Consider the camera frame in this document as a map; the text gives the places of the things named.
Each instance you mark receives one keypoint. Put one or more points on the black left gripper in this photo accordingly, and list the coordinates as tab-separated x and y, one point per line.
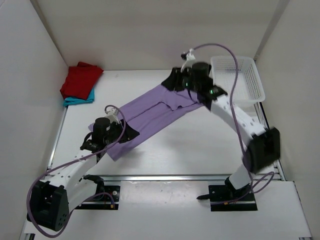
130	133

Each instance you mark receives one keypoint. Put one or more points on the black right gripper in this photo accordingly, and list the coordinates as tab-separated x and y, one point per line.
174	83

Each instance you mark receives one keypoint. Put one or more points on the lilac garment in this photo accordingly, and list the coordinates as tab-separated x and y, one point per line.
149	114

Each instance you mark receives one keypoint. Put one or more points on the teal polo shirt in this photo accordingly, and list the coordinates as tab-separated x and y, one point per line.
71	101

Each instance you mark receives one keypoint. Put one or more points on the red t shirt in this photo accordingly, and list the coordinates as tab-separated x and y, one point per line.
80	80

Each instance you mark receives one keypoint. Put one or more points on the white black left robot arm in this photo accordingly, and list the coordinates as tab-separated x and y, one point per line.
50	202

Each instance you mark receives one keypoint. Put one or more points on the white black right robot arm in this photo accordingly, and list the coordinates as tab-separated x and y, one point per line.
260	146

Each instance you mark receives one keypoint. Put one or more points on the white plastic basket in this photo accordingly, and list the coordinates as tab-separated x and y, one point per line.
249	89

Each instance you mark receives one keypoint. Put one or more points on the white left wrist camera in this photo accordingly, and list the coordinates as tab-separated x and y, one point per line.
112	115

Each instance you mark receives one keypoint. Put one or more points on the aluminium table edge rail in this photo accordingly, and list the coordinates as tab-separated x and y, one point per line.
164	178

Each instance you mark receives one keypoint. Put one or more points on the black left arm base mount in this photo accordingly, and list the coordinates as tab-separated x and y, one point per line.
103	202

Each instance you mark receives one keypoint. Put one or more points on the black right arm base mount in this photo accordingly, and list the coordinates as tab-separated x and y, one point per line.
222	199

